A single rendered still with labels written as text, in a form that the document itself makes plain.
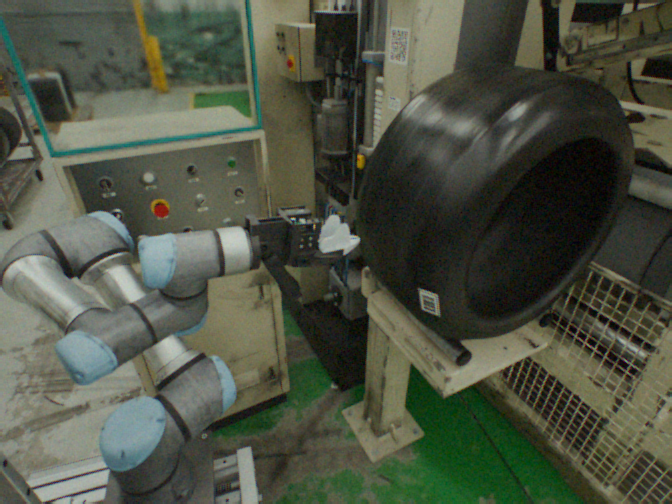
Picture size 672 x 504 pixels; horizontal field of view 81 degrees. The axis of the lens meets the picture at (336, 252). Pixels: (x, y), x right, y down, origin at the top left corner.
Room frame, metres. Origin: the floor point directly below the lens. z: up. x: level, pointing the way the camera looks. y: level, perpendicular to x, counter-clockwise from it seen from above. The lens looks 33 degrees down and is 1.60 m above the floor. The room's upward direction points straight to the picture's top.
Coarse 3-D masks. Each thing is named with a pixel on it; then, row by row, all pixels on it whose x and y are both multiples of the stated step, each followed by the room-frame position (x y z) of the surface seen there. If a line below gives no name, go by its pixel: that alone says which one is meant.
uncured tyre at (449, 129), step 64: (448, 128) 0.70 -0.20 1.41; (512, 128) 0.65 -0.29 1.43; (576, 128) 0.68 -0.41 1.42; (384, 192) 0.71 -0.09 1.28; (448, 192) 0.61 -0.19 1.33; (512, 192) 1.05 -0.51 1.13; (576, 192) 0.93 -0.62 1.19; (384, 256) 0.68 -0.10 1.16; (448, 256) 0.58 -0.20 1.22; (512, 256) 0.95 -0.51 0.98; (576, 256) 0.79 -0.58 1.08; (448, 320) 0.59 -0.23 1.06; (512, 320) 0.67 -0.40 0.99
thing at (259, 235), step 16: (288, 208) 0.60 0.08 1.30; (304, 208) 0.62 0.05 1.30; (256, 224) 0.53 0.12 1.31; (272, 224) 0.54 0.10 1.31; (288, 224) 0.55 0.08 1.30; (304, 224) 0.55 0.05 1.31; (320, 224) 0.56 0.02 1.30; (256, 240) 0.52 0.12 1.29; (272, 240) 0.54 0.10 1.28; (288, 240) 0.55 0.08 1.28; (304, 240) 0.56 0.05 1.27; (256, 256) 0.51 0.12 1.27; (288, 256) 0.54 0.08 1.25; (304, 256) 0.54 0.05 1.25
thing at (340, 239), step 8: (344, 224) 0.60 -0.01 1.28; (336, 232) 0.59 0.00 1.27; (344, 232) 0.60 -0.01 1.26; (328, 240) 0.58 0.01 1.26; (336, 240) 0.59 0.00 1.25; (344, 240) 0.60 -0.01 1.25; (352, 240) 0.62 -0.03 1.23; (320, 248) 0.57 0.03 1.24; (328, 248) 0.58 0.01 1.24; (336, 248) 0.58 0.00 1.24; (344, 248) 0.59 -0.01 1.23; (352, 248) 0.60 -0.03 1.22
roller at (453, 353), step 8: (384, 288) 0.90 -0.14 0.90; (392, 296) 0.86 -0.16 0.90; (400, 304) 0.83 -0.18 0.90; (408, 312) 0.79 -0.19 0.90; (416, 320) 0.76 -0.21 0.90; (424, 328) 0.73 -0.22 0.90; (432, 336) 0.71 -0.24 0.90; (440, 336) 0.69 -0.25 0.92; (440, 344) 0.68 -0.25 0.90; (448, 344) 0.67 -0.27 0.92; (456, 344) 0.66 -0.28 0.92; (448, 352) 0.65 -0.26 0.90; (456, 352) 0.64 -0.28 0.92; (464, 352) 0.64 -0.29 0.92; (456, 360) 0.63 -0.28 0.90; (464, 360) 0.63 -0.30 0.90
